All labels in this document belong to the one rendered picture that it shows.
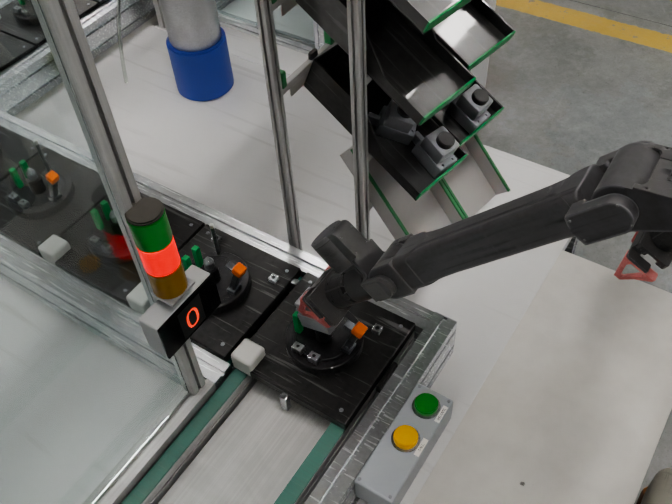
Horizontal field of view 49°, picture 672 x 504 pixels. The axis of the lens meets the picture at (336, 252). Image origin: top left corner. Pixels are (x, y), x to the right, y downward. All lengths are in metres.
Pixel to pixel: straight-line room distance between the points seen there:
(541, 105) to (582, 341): 2.05
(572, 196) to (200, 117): 1.36
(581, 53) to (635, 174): 3.05
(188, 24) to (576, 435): 1.30
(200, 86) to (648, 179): 1.45
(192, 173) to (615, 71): 2.37
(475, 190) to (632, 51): 2.43
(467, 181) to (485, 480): 0.58
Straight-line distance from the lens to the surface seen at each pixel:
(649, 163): 0.80
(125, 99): 2.14
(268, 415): 1.34
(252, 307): 1.41
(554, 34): 3.93
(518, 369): 1.46
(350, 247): 1.06
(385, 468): 1.23
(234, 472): 1.30
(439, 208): 1.45
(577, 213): 0.78
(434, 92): 1.20
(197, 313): 1.12
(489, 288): 1.57
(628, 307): 1.60
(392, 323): 1.36
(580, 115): 3.43
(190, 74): 2.02
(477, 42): 1.32
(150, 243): 0.98
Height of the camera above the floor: 2.08
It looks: 49 degrees down
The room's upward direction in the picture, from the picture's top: 4 degrees counter-clockwise
